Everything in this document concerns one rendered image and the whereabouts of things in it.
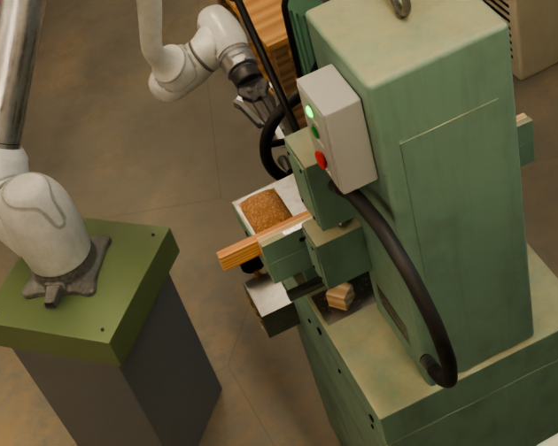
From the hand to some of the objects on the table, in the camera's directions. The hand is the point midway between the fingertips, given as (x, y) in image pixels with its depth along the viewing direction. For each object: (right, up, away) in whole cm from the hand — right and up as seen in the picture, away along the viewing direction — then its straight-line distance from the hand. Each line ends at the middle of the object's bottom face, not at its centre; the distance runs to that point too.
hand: (278, 133), depth 264 cm
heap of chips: (-2, -20, -45) cm, 49 cm away
